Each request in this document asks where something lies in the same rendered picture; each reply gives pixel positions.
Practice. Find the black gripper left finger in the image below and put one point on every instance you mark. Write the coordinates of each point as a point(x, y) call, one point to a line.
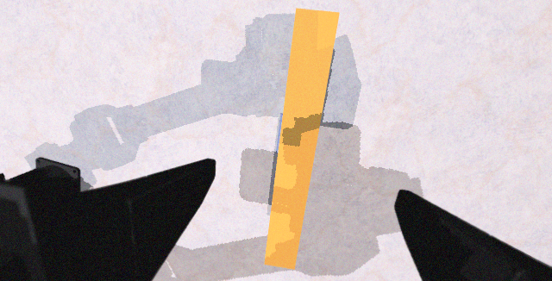
point(119, 232)

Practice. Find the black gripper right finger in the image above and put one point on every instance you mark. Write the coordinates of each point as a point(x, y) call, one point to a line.
point(443, 247)

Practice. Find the orange bar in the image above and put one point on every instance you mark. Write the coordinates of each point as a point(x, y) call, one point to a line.
point(313, 41)

